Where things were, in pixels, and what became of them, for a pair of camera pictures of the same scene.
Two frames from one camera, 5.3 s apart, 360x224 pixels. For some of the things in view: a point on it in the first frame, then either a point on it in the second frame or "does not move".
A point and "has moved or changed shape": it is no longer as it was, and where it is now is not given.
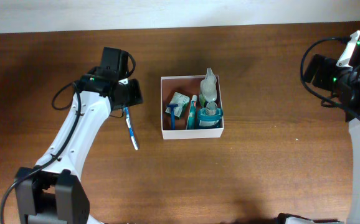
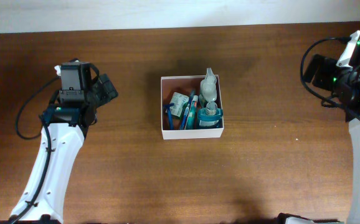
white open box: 189,86 does not move
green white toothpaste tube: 192,119 does not move
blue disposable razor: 173,115 has moved or changed shape
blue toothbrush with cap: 132,134 to 187,109
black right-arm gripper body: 328,77 does not move
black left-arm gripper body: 132,94 to 99,96
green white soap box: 181,101 does not move
